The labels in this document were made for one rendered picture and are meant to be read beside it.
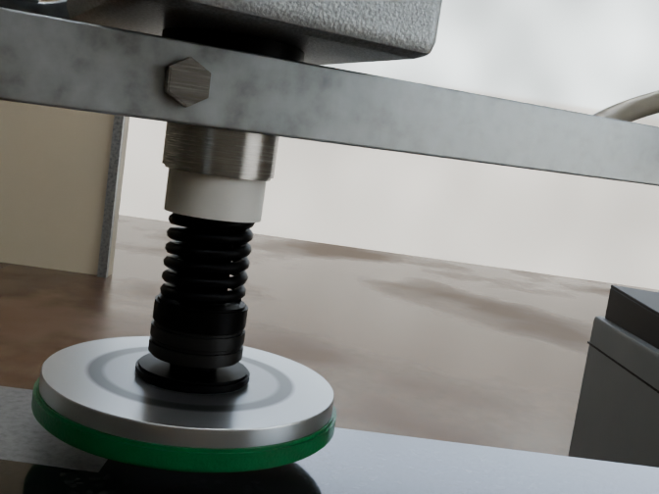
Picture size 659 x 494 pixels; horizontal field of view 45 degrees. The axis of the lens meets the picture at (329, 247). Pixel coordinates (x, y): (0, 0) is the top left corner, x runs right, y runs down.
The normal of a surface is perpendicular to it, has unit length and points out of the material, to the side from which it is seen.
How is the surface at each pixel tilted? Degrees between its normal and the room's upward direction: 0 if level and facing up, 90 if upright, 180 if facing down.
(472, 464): 0
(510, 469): 0
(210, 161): 90
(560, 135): 90
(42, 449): 0
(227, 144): 90
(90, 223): 90
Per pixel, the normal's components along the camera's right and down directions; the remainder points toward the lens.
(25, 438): 0.14, -0.98
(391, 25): 0.45, 0.18
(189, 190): -0.39, 0.06
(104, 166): 0.03, 0.13
